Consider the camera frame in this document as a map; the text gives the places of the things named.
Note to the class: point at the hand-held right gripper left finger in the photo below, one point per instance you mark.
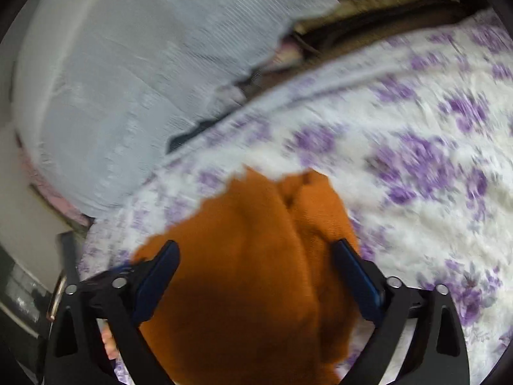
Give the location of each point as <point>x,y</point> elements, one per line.
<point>158,272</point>

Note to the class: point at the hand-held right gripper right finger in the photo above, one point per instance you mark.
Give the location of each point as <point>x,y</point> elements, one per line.
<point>356,276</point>

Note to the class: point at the orange knit cardigan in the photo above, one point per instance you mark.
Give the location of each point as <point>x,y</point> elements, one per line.
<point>248,268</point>

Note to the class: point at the person's left hand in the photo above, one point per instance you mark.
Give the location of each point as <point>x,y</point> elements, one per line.
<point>110,343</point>

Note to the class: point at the purple floral bedsheet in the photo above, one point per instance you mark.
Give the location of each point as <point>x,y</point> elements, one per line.
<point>400,208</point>

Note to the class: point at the pink floral cloth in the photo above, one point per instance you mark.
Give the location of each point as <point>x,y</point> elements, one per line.
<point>60,204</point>

